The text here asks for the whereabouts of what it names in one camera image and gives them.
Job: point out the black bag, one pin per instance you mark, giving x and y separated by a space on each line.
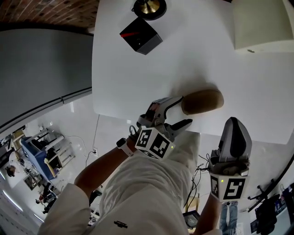
268 213

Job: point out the white smartwatch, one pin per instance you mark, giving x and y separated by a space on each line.
124 145

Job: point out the blue cart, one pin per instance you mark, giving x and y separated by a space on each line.
37 156

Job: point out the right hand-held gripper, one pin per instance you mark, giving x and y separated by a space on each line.
232 188

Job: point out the red pen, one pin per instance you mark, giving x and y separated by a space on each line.
128 35

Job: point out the black framed screen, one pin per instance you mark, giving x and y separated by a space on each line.
190 219

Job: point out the black square pen holder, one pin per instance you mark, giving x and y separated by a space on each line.
142 36

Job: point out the person's left forearm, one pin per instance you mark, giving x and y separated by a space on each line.
103 167

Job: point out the black office chair base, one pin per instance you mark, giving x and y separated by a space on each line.
264 195

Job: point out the grey partition panel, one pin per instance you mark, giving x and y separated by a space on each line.
41 73

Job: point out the person's white shirt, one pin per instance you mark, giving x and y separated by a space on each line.
142 195

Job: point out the tan oval object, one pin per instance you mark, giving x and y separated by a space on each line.
203 102

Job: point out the white file box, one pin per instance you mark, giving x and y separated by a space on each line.
261 25

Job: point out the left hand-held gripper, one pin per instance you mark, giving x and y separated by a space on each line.
154 142

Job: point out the person's right forearm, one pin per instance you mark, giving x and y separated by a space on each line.
211 215

